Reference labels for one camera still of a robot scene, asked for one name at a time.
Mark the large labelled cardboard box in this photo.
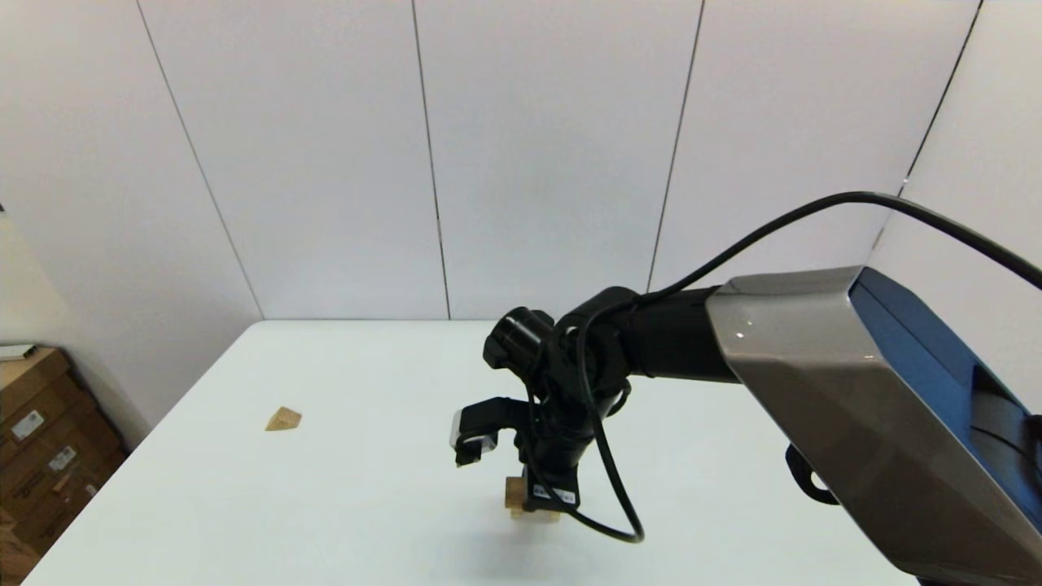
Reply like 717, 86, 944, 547
0, 350, 131, 558

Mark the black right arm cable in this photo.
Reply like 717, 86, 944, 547
521, 191, 1042, 544

